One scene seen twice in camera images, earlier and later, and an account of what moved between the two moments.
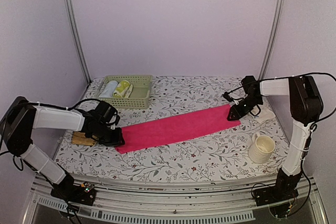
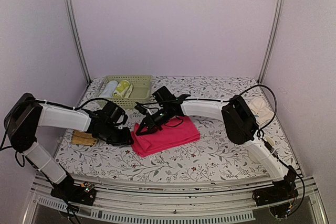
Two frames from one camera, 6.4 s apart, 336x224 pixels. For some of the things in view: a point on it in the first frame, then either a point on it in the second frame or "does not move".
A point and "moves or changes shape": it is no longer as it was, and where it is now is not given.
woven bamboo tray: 80,138 does not move
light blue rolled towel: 108,89 does not move
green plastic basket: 131,92 does not move
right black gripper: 235,112 to 150,125
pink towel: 176,127 moves or changes shape
